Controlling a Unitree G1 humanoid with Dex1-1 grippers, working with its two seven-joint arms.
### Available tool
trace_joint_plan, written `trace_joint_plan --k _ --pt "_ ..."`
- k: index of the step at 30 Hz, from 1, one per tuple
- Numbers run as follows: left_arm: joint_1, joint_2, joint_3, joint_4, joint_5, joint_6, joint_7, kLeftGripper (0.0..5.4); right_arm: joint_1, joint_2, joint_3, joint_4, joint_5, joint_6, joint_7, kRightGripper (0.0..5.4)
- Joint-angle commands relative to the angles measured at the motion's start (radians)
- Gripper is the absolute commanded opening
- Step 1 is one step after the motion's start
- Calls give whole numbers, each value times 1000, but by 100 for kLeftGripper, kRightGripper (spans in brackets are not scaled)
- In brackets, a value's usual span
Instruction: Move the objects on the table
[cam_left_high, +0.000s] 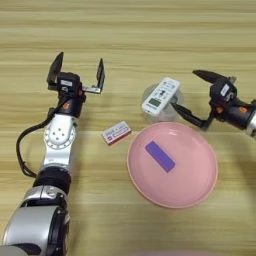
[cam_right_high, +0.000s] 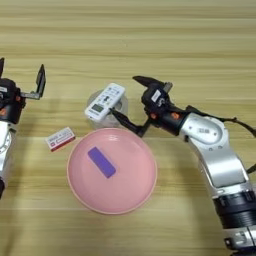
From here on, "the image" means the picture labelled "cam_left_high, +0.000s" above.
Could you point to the purple rectangular block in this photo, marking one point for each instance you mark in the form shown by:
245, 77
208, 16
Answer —
160, 156

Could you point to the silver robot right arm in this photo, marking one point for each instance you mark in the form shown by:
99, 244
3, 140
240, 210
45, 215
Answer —
251, 125

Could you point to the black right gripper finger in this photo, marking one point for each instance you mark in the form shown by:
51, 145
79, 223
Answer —
190, 116
210, 77

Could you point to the red and white small box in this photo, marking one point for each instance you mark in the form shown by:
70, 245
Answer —
116, 133

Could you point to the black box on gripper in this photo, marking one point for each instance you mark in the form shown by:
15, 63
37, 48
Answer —
223, 92
69, 83

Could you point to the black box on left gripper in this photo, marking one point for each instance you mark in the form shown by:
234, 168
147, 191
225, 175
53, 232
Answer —
69, 83

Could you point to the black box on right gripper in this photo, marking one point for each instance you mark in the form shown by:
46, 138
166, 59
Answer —
223, 92

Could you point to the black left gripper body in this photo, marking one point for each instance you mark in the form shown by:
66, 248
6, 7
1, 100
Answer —
71, 103

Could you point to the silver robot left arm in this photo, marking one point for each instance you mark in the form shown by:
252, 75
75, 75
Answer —
56, 146

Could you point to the clear plastic cup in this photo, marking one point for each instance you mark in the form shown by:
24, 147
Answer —
171, 111

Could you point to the pink round plate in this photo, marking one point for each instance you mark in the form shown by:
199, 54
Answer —
186, 180

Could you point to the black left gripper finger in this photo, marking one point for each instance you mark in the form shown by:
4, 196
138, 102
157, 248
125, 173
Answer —
55, 68
100, 75

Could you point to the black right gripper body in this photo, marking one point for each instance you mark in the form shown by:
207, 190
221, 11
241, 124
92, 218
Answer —
233, 115

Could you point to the white remote control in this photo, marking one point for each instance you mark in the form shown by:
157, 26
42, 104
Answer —
160, 96

